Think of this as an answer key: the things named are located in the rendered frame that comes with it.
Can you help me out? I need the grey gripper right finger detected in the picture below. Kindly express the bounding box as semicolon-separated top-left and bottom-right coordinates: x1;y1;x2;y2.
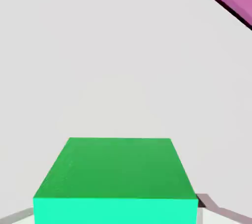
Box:
195;193;252;224

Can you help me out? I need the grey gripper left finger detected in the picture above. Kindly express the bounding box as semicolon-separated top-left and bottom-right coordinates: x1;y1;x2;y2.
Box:
0;207;35;224

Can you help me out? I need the small green cube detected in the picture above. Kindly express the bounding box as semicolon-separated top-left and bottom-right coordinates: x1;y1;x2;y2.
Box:
32;137;199;224

